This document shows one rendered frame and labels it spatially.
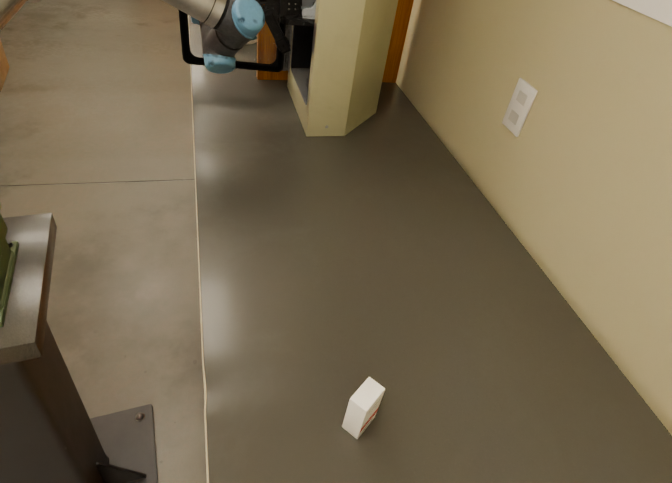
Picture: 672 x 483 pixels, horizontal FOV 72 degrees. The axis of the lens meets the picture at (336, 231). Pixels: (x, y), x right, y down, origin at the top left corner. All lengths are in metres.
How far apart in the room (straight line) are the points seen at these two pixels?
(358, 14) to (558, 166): 0.57
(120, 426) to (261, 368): 1.09
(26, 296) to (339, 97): 0.83
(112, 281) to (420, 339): 1.64
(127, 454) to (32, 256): 0.93
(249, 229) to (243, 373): 0.34
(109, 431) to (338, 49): 1.38
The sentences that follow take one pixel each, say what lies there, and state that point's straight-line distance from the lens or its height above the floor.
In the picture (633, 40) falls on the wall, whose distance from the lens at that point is 0.98.
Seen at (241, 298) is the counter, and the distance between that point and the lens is 0.85.
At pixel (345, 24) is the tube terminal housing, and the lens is 1.21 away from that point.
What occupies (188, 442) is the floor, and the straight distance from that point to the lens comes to 1.76.
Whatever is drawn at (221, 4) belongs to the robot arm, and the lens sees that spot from 1.10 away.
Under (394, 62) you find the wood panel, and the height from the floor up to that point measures 1.01.
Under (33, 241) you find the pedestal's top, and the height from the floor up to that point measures 0.94.
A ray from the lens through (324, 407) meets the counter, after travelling 0.73.
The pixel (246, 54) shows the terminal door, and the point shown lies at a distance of 1.54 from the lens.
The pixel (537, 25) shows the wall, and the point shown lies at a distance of 1.17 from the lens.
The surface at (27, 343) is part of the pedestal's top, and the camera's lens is 0.86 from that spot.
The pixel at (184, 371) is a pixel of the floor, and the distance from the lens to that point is 1.89.
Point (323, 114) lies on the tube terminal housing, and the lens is 1.29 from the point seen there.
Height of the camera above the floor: 1.58
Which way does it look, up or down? 40 degrees down
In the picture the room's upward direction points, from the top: 10 degrees clockwise
